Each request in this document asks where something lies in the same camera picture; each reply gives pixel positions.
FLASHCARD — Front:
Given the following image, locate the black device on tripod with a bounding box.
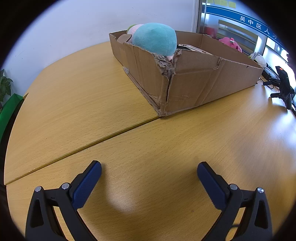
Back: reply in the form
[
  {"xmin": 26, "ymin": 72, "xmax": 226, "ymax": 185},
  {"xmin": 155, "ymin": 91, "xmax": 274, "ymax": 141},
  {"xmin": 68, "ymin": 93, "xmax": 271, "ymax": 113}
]
[{"xmin": 263, "ymin": 65, "xmax": 296, "ymax": 110}]

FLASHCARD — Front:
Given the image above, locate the white plush toy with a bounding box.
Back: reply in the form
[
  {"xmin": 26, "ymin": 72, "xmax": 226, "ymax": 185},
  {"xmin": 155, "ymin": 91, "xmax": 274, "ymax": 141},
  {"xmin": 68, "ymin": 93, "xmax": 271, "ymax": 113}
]
[{"xmin": 249, "ymin": 51, "xmax": 267, "ymax": 68}]

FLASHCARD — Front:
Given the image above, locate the green potted plant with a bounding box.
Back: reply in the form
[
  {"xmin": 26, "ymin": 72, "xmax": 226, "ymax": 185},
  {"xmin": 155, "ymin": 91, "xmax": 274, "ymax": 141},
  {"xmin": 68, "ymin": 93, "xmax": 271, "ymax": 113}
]
[{"xmin": 0, "ymin": 69, "xmax": 14, "ymax": 109}]

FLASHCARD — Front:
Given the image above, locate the teal pink green plush toy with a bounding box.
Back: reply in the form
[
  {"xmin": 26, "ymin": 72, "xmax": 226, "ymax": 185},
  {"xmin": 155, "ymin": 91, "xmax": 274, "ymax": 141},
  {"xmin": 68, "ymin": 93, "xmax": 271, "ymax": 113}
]
[{"xmin": 126, "ymin": 23, "xmax": 178, "ymax": 61}]

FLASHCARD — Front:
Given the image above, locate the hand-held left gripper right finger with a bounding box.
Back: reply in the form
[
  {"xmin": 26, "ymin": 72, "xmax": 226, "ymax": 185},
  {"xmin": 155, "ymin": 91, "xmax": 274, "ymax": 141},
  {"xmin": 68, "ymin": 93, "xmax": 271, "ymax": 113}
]
[{"xmin": 197, "ymin": 161, "xmax": 273, "ymax": 241}]

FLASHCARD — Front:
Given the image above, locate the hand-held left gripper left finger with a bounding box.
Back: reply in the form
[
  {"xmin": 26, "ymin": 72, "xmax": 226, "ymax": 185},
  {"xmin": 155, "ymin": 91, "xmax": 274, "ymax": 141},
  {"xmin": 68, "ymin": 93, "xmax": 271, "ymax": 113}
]
[{"xmin": 25, "ymin": 160, "xmax": 102, "ymax": 241}]

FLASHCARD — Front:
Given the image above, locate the green planter box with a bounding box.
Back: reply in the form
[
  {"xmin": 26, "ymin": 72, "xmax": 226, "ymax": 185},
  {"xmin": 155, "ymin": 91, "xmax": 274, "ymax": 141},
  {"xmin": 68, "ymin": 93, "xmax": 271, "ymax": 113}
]
[{"xmin": 0, "ymin": 93, "xmax": 25, "ymax": 139}]

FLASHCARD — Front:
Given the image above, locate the small black adapter box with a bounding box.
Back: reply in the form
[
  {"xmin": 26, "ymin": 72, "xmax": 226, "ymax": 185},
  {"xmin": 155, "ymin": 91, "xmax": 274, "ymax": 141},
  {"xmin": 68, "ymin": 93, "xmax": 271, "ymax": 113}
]
[{"xmin": 262, "ymin": 70, "xmax": 278, "ymax": 80}]

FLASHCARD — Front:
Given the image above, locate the blue wall sign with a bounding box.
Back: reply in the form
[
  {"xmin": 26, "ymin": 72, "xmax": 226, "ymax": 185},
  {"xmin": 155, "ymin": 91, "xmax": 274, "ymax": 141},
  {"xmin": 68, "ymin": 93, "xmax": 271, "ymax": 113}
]
[{"xmin": 206, "ymin": 5, "xmax": 289, "ymax": 54}]

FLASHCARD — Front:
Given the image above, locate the brown cardboard box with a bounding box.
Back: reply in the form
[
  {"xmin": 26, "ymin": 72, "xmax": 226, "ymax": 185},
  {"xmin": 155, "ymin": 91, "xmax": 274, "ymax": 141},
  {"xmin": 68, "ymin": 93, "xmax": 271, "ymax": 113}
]
[{"xmin": 109, "ymin": 30, "xmax": 264, "ymax": 117}]

